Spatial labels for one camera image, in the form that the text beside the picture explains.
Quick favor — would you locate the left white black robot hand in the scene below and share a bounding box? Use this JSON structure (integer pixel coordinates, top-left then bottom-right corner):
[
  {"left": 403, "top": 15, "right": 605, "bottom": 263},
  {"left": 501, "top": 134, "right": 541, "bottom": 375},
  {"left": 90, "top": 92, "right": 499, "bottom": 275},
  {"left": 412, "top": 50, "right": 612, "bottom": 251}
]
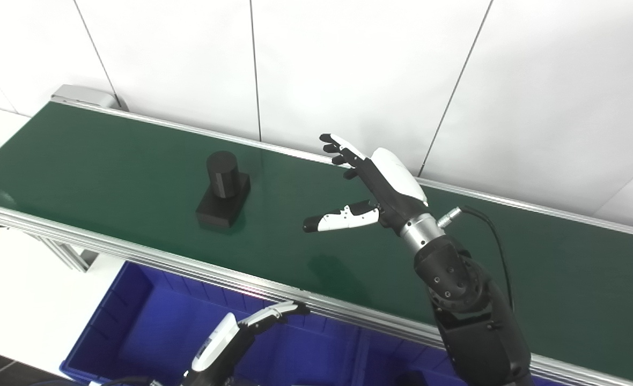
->
[{"left": 179, "top": 300, "right": 311, "bottom": 386}]

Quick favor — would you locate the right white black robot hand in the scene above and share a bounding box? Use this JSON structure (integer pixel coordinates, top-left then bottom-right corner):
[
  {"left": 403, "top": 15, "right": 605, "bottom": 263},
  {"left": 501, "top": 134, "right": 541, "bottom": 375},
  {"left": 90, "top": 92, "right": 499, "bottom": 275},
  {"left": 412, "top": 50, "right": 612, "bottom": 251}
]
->
[{"left": 302, "top": 133, "right": 430, "bottom": 234}]

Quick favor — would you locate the black cylinder block part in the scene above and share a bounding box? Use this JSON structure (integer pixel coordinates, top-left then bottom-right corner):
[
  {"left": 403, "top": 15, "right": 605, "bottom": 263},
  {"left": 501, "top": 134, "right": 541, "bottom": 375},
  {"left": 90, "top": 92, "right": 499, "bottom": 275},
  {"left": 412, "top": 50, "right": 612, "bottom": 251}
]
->
[{"left": 195, "top": 151, "right": 252, "bottom": 231}]

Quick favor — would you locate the green conveyor belt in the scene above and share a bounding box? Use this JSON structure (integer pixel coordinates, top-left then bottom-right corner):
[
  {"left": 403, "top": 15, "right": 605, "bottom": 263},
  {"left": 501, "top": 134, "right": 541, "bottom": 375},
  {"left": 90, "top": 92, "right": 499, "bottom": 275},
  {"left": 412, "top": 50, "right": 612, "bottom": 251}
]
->
[
  {"left": 0, "top": 96, "right": 633, "bottom": 386},
  {"left": 0, "top": 101, "right": 633, "bottom": 384}
]

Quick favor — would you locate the aluminium conveyor leg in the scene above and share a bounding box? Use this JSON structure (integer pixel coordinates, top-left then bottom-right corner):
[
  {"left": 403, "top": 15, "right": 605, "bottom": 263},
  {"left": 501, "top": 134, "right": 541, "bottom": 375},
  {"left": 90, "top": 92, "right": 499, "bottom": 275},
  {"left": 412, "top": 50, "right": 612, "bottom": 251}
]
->
[{"left": 42, "top": 237, "right": 100, "bottom": 272}]

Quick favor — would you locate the grey conveyor motor housing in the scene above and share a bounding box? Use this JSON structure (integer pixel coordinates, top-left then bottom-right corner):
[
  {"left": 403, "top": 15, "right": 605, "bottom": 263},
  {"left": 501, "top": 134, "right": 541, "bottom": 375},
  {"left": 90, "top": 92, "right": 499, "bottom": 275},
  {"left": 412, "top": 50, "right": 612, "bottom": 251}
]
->
[{"left": 50, "top": 84, "right": 130, "bottom": 112}]

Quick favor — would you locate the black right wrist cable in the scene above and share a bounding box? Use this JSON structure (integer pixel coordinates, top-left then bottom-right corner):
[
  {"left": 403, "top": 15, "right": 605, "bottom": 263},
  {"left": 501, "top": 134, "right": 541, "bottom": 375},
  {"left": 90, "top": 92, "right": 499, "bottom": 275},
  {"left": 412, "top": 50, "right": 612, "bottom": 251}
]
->
[{"left": 437, "top": 206, "right": 516, "bottom": 313}]

